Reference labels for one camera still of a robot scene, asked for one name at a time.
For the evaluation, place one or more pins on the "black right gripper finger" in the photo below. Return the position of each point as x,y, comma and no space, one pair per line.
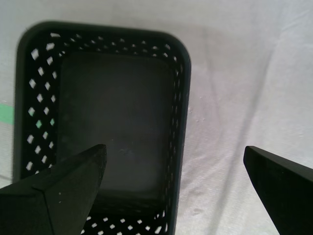
61,195
286,191

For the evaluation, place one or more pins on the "black perforated plastic basket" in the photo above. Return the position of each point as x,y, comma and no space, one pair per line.
110,98

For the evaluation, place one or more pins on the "long green tape strip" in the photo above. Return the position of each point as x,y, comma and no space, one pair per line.
6,113

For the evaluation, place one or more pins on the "translucent plastic table cover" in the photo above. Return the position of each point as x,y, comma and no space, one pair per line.
244,73

